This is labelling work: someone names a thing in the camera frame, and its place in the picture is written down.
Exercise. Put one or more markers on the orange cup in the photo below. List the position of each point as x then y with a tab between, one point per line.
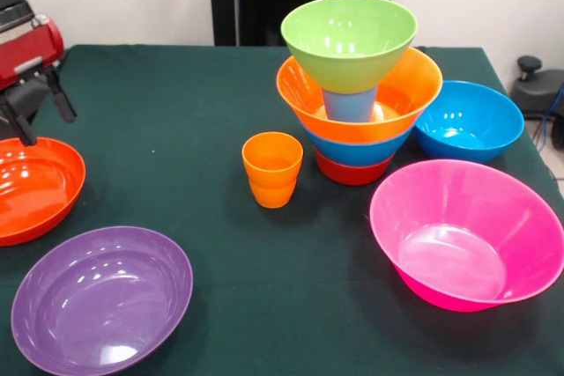
272	162
272	197

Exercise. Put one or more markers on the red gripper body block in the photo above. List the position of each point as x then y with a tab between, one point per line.
31	50

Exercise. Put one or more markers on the blue cup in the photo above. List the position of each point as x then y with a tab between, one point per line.
350	105

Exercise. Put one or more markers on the purple bowl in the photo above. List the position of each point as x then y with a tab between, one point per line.
97	305

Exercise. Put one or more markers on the small red bowl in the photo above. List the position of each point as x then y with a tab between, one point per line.
352	175

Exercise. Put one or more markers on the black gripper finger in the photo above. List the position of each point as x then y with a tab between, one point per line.
24	131
64	103

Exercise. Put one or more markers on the dark green table cloth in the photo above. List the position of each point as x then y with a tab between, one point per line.
132	107

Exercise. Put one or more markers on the pink bowl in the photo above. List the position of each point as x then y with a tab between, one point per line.
454	252

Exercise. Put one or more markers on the blue round bowl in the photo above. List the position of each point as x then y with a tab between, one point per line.
471	129

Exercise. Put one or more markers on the large red-orange bowl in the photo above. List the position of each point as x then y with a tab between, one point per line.
31	191

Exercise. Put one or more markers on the green bowl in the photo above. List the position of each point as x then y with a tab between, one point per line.
348	68

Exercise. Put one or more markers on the large orange bowl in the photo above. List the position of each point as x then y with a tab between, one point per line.
352	129

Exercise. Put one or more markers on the blue cone-shaped bowl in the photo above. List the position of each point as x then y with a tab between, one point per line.
361	153

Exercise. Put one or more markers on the black pedestal foot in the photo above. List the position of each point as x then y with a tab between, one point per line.
537	90
31	96

